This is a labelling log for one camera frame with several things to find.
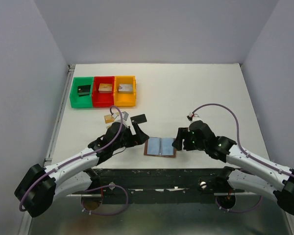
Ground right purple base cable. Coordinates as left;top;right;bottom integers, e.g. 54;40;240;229
215;193;262;213

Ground brown leather card holder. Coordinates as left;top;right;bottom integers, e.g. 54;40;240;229
144;137;176;158

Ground left aluminium side rail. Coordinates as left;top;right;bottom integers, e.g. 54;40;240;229
43;64;76;166

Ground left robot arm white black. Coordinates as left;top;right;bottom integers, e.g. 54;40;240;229
14;121;149;217

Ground green plastic bin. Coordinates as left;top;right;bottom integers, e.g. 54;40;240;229
70;77;94;109

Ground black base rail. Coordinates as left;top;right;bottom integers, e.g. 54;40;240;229
71;167;268;205

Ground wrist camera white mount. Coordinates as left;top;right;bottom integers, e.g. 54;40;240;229
187;112;202;123
112;112;129;126

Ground gold card in red bin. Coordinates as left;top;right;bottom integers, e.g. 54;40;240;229
98;83;113;93

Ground black card in green bin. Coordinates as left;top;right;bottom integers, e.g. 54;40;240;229
77;85;91;96

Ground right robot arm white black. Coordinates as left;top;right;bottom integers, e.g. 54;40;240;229
172;120;294;215

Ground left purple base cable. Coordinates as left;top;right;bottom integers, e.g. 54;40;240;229
82;185;130;216

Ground gold card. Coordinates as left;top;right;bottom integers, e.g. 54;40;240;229
98;83;113;93
104;115;116;124

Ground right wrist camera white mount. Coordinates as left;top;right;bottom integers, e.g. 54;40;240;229
187;112;202;123

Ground silver card in yellow bin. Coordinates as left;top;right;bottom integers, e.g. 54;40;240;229
118;84;134;94

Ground black credit card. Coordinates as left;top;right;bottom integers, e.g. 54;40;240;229
130;114;147;124

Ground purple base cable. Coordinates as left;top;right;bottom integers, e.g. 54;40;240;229
215;193;262;213
82;185;130;216

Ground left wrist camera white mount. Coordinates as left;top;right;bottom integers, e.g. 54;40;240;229
112;112;129;126

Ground red plastic bin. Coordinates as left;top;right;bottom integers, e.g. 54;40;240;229
92;76;115;108

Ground yellow plastic bin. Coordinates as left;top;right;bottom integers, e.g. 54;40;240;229
113;76;136;107

